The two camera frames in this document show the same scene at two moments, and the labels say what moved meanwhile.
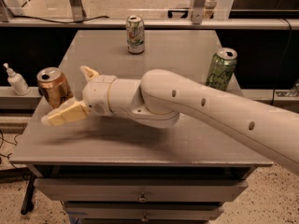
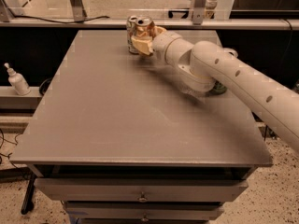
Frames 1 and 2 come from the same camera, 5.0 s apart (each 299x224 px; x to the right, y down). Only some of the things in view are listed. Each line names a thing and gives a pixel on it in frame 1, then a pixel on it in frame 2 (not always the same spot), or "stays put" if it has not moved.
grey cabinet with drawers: x=111 y=169 stays put
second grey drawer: x=143 y=210 stays put
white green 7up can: x=135 y=28 stays put
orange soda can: x=54 y=86 to x=141 y=25
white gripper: x=95 y=94 to x=160 y=43
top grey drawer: x=139 y=189 stays put
